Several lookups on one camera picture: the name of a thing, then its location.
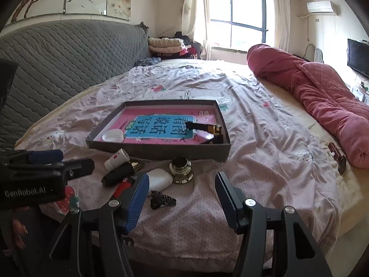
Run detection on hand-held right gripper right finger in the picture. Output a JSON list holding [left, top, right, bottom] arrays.
[[215, 172, 332, 277]]

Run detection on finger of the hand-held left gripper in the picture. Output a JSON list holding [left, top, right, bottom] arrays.
[[62, 159, 95, 181], [7, 149, 64, 166]]

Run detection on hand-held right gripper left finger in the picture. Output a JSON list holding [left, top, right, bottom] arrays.
[[49, 172, 150, 277]]

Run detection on red lighter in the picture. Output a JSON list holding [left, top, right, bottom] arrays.
[[109, 177, 137, 201]]

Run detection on black gold tube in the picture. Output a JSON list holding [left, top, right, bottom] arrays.
[[101, 162, 146, 187]]

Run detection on shallow grey cardboard box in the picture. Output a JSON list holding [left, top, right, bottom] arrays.
[[85, 99, 232, 162]]

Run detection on person's left hand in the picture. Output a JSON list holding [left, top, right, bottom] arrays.
[[13, 219, 28, 249]]

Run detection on dark hair claw clip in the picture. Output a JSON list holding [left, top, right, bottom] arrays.
[[149, 190, 177, 210]]

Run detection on white rounded plastic case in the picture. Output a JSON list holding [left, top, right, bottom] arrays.
[[147, 168, 173, 197]]

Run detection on small white bottle red label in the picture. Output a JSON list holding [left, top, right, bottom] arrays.
[[104, 148, 131, 172]]

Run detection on white round lid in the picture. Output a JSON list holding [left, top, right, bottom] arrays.
[[102, 130, 123, 143]]

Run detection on pink and blue book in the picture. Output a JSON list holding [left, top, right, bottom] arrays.
[[96, 105, 224, 145]]

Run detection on grey quilted headboard cover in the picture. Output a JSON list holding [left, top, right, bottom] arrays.
[[0, 20, 152, 151]]

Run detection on dark brown wooden block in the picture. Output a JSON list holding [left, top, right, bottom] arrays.
[[327, 142, 347, 175]]

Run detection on blue patterned cloth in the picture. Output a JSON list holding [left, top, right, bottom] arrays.
[[134, 57, 162, 67]]

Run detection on rolled pink quilt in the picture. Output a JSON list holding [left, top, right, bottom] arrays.
[[246, 44, 369, 169]]

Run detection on folded beige blankets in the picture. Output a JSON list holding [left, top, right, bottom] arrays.
[[148, 36, 185, 54]]

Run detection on dark clothes pile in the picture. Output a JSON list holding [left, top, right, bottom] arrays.
[[173, 31, 202, 60]]

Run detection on white cabinet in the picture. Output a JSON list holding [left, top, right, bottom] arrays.
[[346, 76, 369, 104]]

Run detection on dark framed window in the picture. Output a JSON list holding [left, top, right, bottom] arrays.
[[209, 0, 274, 48]]

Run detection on cream curtain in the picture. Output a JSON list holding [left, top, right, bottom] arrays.
[[269, 0, 292, 54], [182, 0, 211, 60]]

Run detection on white air conditioner pipe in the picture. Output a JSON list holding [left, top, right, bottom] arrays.
[[298, 14, 311, 42]]

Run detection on black flat television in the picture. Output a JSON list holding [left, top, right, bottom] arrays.
[[347, 38, 369, 79]]

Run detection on white air conditioner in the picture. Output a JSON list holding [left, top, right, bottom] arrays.
[[306, 1, 338, 15]]

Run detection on black strap gold buckle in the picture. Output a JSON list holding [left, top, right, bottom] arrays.
[[184, 120, 225, 145]]

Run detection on white wire frame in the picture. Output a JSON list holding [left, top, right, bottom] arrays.
[[306, 44, 324, 63]]

